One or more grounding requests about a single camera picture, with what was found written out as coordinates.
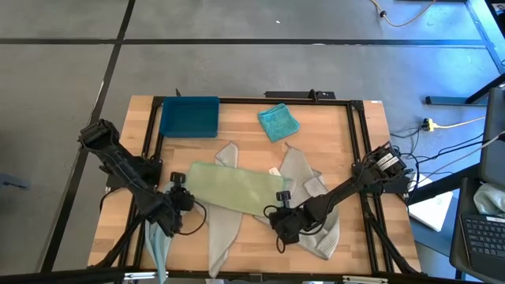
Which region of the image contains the tan floor cable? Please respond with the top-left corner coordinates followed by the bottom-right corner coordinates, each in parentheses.
top-left (369, 0), bottom-right (437, 29)

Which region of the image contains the grey waffle microfiber towel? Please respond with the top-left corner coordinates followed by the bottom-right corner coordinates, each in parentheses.
top-left (204, 141), bottom-right (244, 279)
top-left (252, 142), bottom-right (341, 261)

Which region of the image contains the teal fluffy microfiber towel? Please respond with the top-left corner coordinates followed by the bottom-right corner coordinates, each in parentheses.
top-left (257, 103), bottom-right (301, 144)

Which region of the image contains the pale green microfiber towel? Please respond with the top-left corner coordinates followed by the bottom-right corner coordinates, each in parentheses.
top-left (185, 160), bottom-right (295, 218)

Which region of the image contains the grey monitor panel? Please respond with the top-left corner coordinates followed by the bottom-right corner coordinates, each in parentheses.
top-left (478, 86), bottom-right (505, 187)

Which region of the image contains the black keyboard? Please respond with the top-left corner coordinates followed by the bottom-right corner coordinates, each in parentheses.
top-left (459, 214), bottom-right (505, 270)

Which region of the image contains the silver metal bracket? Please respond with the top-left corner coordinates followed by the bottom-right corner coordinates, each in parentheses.
top-left (342, 275), bottom-right (390, 284)
top-left (123, 271), bottom-right (169, 282)

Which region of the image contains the light blue microfiber towel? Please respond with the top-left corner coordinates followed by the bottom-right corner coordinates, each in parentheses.
top-left (144, 181), bottom-right (175, 284)

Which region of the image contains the black mounting bar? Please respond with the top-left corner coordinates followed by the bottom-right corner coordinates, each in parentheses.
top-left (264, 89), bottom-right (337, 101)

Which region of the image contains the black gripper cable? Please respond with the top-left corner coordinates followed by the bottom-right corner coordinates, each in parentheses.
top-left (176, 200), bottom-right (208, 237)
top-left (263, 204), bottom-right (287, 255)

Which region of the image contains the pale yellow floor cable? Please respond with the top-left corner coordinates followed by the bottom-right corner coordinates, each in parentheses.
top-left (432, 116), bottom-right (487, 130)

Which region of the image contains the blue plastic bin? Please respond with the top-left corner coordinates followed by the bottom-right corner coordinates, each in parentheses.
top-left (159, 95), bottom-right (221, 139)

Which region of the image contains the dark side desk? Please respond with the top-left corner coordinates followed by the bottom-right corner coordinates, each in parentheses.
top-left (448, 177), bottom-right (505, 284)

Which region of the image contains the black slanted table leg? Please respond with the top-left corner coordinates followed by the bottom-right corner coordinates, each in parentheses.
top-left (465, 72), bottom-right (505, 105)

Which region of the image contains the crumpled white cloth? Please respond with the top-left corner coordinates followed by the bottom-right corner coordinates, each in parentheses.
top-left (473, 182), bottom-right (505, 218)

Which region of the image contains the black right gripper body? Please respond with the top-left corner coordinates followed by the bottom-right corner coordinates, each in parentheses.
top-left (269, 206), bottom-right (307, 245)

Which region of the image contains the blue-grey table foot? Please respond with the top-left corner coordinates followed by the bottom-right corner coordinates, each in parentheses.
top-left (425, 95), bottom-right (491, 107)

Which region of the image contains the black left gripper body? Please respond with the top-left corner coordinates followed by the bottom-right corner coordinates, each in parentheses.
top-left (169, 188), bottom-right (195, 215)

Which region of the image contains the white flat board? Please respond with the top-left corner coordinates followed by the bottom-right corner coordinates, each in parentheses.
top-left (407, 172), bottom-right (455, 234)

